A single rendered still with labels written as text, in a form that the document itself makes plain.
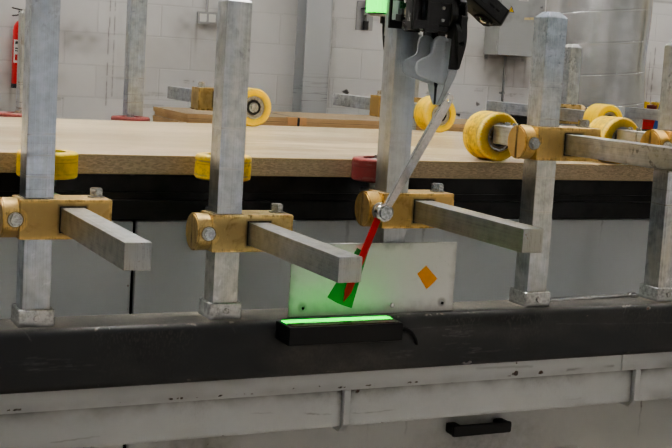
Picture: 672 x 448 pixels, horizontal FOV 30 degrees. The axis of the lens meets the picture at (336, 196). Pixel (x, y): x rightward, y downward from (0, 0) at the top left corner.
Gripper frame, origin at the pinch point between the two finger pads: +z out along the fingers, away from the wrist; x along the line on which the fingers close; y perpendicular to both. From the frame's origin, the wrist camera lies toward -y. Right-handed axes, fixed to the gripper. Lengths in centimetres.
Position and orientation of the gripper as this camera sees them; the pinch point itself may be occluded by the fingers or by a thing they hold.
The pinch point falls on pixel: (441, 95)
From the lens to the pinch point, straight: 171.1
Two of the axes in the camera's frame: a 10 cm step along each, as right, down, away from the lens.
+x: 4.4, 1.2, -8.9
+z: -0.7, 9.9, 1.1
